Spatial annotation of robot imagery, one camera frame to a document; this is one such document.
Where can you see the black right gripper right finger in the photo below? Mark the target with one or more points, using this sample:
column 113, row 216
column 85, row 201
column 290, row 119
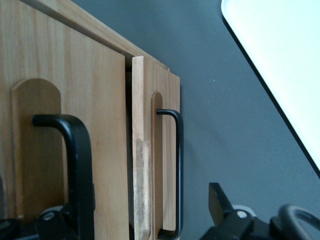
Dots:
column 220, row 207

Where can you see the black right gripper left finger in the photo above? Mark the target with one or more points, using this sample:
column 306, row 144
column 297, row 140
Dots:
column 55, row 225

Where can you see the wooden drawer cabinet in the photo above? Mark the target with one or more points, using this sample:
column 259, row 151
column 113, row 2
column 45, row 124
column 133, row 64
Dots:
column 87, row 22

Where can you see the white rectangular tray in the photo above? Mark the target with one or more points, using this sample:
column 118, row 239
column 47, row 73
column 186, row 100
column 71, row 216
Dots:
column 282, row 50

